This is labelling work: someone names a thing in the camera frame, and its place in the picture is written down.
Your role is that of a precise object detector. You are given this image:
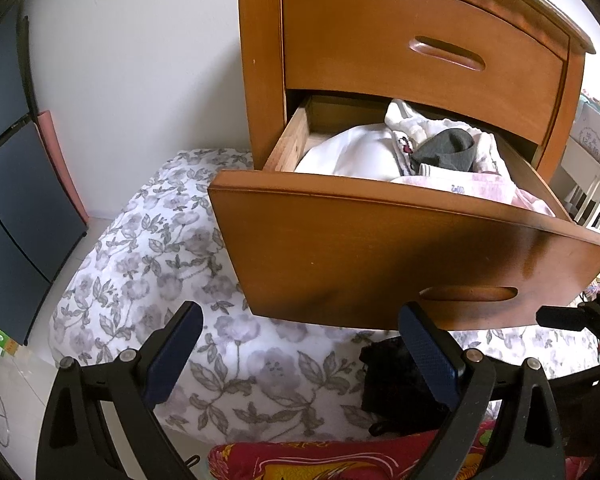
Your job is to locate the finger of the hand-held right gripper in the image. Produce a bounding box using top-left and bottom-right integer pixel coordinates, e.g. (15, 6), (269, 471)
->
(536, 305), (598, 333)

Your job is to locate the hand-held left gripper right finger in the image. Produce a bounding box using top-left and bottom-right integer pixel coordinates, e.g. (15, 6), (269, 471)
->
(399, 302), (566, 480)

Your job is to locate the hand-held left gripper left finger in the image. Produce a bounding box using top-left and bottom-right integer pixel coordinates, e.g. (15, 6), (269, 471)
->
(35, 301), (203, 480)

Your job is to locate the black lace garment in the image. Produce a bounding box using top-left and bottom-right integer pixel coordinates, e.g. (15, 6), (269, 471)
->
(359, 336), (461, 437)

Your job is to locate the wooden drawer with handle slot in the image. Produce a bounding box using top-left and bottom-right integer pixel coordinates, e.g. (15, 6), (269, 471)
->
(280, 0), (570, 145)
(207, 95), (600, 333)

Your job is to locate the pink garment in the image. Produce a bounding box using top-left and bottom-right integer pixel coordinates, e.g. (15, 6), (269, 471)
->
(390, 170), (557, 217)

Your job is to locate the cream garment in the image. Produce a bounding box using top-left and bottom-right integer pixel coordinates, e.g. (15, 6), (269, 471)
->
(384, 99), (511, 178)

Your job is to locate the dark grey sock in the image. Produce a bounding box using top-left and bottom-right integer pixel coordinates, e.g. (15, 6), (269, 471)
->
(409, 129), (477, 173)

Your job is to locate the grey floral white blanket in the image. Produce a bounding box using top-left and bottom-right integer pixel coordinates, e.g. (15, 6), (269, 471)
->
(50, 147), (600, 443)

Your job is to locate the white bookshelf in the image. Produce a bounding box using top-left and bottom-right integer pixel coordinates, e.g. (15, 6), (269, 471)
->
(562, 90), (600, 236)

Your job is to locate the red floral printed blanket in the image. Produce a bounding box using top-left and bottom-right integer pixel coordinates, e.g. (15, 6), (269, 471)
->
(207, 420), (596, 480)

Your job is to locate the white printed box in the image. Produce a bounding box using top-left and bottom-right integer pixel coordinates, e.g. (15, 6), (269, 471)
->
(575, 97), (600, 166)

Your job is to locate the pink board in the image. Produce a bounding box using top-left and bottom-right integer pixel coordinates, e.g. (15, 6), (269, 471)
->
(36, 110), (90, 228)

